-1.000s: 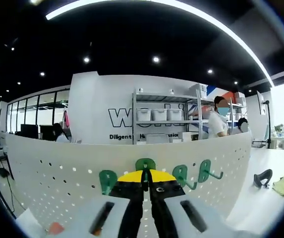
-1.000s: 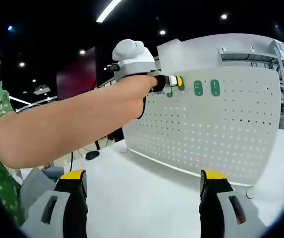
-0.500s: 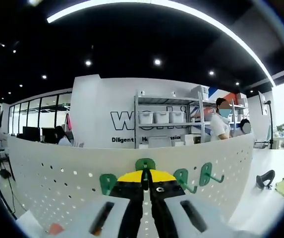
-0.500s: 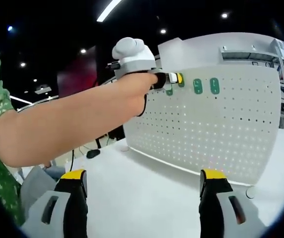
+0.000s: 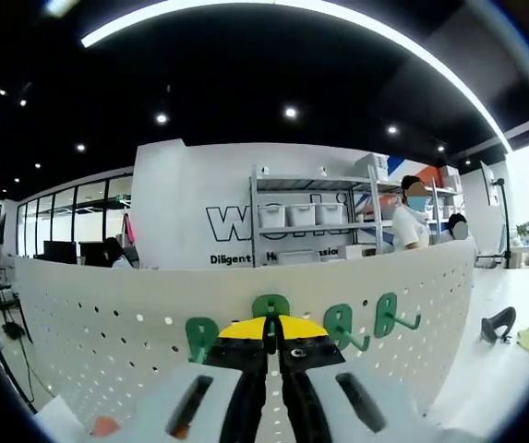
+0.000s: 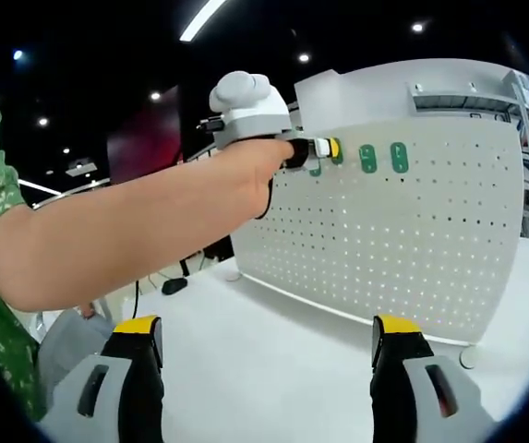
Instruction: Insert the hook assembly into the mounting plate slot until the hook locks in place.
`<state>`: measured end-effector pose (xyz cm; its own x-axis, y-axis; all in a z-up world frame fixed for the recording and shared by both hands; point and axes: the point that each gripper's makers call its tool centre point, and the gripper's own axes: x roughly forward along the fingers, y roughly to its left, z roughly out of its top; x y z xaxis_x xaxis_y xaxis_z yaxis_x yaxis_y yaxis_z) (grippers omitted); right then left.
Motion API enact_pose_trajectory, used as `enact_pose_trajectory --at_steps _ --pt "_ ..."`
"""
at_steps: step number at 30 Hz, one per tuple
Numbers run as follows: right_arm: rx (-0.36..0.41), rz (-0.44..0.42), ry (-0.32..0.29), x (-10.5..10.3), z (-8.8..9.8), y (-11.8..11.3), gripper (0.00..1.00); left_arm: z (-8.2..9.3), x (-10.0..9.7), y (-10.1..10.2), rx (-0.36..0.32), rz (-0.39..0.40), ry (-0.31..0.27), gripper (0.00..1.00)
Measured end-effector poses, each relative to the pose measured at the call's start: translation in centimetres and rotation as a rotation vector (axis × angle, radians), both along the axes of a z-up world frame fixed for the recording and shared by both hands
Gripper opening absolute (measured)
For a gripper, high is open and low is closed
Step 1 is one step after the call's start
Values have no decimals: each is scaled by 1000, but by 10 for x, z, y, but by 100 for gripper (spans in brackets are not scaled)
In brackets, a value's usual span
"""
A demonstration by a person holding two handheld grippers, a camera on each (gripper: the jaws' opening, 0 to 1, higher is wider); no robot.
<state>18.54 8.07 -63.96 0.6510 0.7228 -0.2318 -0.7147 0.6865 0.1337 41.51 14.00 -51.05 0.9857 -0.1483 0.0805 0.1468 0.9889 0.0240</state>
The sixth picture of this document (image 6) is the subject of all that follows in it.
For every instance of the black computer mouse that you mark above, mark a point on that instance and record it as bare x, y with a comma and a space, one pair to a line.
174, 287

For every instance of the dark red hanging screen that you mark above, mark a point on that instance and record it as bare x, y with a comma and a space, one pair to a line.
144, 134

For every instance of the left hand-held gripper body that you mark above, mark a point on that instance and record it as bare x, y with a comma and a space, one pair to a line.
255, 111

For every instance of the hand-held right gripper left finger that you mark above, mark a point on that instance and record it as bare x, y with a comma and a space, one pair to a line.
107, 378

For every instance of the person's left hand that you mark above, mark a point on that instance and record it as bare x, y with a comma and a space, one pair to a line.
250, 171

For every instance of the grey metal shelf rack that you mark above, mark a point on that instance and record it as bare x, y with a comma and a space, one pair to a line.
458, 104

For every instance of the ceiling air conditioner vent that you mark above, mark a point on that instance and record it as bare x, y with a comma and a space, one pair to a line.
81, 168

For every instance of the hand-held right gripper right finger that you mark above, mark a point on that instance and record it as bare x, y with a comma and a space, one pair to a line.
425, 383

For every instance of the white perforated mounting plate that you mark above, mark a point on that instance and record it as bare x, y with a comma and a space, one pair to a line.
384, 254

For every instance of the curved ceiling light strip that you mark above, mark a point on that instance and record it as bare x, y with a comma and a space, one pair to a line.
199, 20

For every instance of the green hook assembly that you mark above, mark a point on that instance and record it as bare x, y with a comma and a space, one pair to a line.
316, 171
399, 159
338, 160
367, 161

